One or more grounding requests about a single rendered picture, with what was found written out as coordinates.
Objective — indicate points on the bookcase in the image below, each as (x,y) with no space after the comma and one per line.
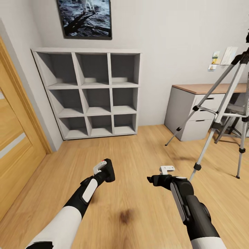
(53,88)

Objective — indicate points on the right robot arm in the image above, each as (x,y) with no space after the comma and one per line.
(194,214)

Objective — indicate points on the camera tripod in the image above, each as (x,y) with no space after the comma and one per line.
(244,59)

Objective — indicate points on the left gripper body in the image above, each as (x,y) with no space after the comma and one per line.
(104,174)

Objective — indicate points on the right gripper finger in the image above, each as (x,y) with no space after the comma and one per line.
(150,179)

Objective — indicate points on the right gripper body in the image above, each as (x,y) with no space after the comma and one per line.
(159,180)

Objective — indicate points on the digital camera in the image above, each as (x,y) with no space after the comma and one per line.
(109,165)

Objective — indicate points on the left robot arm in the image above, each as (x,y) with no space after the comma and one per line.
(61,231)

